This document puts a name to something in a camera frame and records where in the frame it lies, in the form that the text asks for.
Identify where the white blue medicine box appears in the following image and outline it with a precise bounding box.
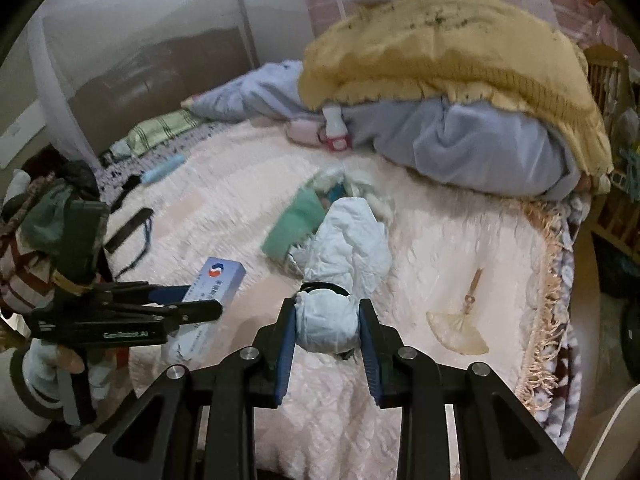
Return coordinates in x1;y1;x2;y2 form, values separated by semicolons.
160;257;246;370

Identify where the green towel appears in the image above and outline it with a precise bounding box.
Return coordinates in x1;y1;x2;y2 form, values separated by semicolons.
262;188;326;263

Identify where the white wrapper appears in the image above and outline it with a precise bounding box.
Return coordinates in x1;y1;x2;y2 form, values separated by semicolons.
295;197;392;354

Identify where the white trash bucket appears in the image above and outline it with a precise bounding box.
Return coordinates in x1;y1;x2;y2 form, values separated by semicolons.
577;385;640;479

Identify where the gloved left hand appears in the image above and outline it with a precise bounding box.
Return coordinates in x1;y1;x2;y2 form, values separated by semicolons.
1;339;85;439

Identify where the light blue comb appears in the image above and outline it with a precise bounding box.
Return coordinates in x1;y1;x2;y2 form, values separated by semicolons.
141;154;186;185

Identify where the green plaid cloth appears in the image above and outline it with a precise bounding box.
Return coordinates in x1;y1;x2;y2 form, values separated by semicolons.
104;110;204;162

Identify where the pink bottle lying down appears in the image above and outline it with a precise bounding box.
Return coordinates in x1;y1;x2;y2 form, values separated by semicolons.
285;119;326;146

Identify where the white bottle red label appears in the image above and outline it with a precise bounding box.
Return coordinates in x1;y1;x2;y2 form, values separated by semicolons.
322;104;349;152

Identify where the grey-blue blanket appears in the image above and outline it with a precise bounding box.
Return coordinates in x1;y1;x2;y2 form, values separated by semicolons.
181;61;580;200

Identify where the wooden baby crib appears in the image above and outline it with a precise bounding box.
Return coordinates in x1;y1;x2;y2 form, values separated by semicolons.
585;44;639;262

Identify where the yellow knitted blanket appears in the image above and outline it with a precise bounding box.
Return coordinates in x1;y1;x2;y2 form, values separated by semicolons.
298;0;614;179

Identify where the black strap with blue cord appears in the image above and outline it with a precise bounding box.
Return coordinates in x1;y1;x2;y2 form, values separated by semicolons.
102;173;156;281

